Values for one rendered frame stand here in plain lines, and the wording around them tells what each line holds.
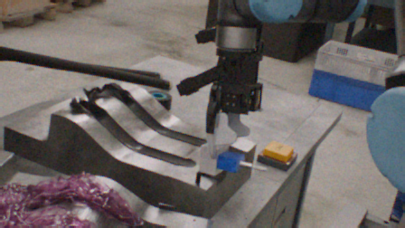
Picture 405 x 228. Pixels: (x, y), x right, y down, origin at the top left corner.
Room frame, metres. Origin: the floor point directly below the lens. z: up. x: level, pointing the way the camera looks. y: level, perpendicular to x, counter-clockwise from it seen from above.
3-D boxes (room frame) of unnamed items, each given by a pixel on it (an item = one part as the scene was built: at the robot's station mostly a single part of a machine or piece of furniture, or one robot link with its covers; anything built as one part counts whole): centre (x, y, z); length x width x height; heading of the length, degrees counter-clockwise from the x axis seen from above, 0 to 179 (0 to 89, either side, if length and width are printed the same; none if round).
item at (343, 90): (4.11, -1.12, 0.11); 0.61 x 0.41 x 0.22; 67
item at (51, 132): (1.13, 0.15, 0.87); 0.50 x 0.26 x 0.14; 66
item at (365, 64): (4.10, -1.12, 0.28); 0.61 x 0.41 x 0.15; 67
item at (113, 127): (1.12, 0.14, 0.92); 0.35 x 0.16 x 0.09; 66
